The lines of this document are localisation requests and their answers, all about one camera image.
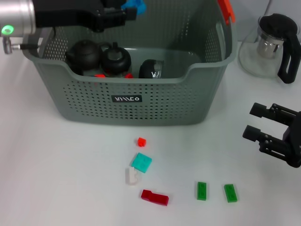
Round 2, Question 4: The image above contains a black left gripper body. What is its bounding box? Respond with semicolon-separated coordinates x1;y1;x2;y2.
32;0;104;33

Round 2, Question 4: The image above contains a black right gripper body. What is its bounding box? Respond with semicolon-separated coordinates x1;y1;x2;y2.
283;110;301;168

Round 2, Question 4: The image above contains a blue square brick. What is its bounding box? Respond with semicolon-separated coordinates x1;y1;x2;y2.
122;0;147;16

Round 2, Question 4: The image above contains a glass teacup with black holder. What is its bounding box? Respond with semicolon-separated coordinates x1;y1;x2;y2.
138;58;165;80
100;41;132;79

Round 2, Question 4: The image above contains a dark red long brick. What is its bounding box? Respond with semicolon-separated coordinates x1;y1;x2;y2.
140;189;169;207

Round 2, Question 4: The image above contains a teal square brick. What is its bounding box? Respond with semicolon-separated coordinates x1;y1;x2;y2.
130;152;153;174

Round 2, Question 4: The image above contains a white narrow brick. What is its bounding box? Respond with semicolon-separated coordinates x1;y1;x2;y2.
126;167;140;186

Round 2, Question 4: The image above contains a gray perforated storage bin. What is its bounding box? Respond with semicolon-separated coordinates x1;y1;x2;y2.
21;0;237;127

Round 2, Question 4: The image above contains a black ceramic teapot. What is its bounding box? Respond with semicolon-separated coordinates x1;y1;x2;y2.
64;40;104;71

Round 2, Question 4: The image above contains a green rectangular brick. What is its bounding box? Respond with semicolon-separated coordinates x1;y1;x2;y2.
196;181;208;201
223;183;239;203

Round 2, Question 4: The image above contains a glass pitcher with black lid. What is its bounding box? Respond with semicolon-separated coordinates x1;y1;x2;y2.
238;13;301;85

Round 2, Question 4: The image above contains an orange bin handle clip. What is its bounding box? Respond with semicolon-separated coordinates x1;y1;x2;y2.
217;0;236;25

